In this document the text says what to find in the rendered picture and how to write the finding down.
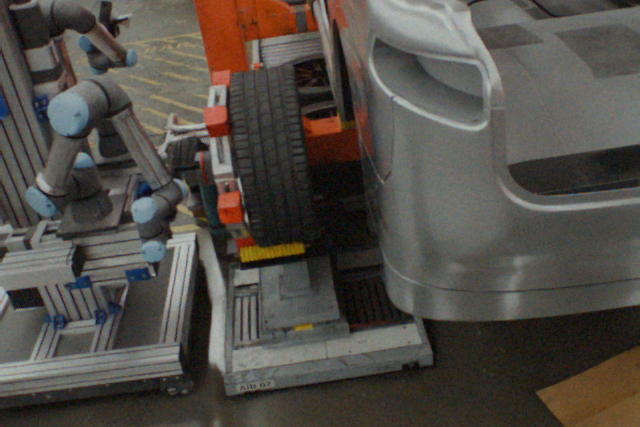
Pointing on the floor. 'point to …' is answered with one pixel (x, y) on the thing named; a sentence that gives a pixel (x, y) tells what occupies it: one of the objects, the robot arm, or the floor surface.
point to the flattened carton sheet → (599, 394)
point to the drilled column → (221, 243)
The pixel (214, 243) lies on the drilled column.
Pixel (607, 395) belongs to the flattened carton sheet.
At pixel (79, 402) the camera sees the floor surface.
